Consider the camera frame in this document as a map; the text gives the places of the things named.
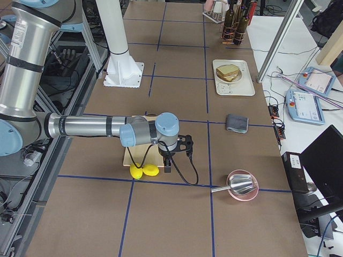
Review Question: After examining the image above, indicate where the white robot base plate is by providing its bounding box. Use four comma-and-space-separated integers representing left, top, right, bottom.
103, 52, 144, 88

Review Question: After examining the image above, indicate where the blue teach pendant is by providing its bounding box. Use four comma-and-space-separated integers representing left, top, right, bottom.
286, 89, 325, 125
299, 66, 336, 96

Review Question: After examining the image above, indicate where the dark wine bottle right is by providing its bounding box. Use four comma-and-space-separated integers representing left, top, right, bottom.
233, 1, 249, 45

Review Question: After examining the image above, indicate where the yellow lemon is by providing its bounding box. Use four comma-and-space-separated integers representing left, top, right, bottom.
143, 164, 160, 177
129, 164, 143, 180

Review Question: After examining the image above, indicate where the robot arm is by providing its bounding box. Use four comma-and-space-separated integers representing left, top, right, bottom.
1, 1, 193, 166

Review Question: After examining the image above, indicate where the white round plate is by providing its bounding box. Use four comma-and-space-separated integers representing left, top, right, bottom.
216, 66, 242, 82

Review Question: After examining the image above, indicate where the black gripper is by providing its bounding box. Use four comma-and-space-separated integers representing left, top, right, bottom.
158, 134, 193, 173

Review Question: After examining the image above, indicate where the far blue teach pendant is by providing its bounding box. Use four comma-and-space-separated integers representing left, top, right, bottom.
299, 66, 336, 96

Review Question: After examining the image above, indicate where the black monitor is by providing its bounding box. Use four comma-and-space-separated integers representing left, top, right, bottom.
298, 125, 342, 223

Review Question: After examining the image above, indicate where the copper wire bottle rack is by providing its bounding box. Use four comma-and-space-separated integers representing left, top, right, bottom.
222, 18, 247, 44

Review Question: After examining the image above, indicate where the dark wine bottle left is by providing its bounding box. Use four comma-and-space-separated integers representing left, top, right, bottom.
223, 1, 241, 28

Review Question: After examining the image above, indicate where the metal scoop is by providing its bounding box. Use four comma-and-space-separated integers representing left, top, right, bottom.
211, 174, 257, 195

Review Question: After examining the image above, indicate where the folded grey cloth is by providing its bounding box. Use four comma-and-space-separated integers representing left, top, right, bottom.
226, 114, 249, 133

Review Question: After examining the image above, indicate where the aluminium frame post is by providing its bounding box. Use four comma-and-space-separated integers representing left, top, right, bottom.
257, 0, 304, 83

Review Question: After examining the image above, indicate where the near blue teach pendant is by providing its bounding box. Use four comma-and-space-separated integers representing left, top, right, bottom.
286, 89, 325, 125

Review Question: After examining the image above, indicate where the pink bowl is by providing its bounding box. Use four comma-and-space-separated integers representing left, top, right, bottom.
226, 170, 259, 201

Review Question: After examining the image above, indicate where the wooden cutting board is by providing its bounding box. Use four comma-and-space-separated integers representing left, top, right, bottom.
123, 143, 163, 168

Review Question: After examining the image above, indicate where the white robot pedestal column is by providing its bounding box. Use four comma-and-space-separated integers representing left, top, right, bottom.
96, 0, 128, 55

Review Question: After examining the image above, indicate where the dark wine bottle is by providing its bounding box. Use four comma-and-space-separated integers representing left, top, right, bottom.
223, 1, 241, 28
233, 1, 249, 45

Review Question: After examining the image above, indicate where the white wire cup rack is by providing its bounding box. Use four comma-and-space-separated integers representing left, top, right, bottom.
203, 0, 229, 24

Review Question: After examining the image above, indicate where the cream bear serving tray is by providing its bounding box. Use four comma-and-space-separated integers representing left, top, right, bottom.
212, 59, 255, 96

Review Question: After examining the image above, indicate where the bread slice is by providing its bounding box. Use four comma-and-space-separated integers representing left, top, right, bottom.
217, 72, 242, 82
216, 64, 240, 77

